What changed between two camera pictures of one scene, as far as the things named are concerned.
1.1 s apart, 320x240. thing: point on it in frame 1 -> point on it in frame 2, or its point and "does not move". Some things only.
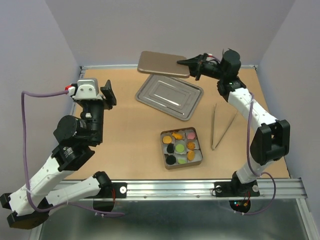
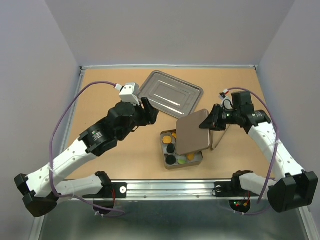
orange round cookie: (191, 155) does not move
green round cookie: (181, 161) does not move
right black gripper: (196, 65) -> (212, 122)
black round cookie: (170, 160) does not move
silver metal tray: (178, 97) does not move
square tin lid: (162, 63) -> (190, 138)
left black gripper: (111, 101) -> (150, 113)
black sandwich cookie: (170, 148) does not move
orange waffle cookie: (167, 139) does not move
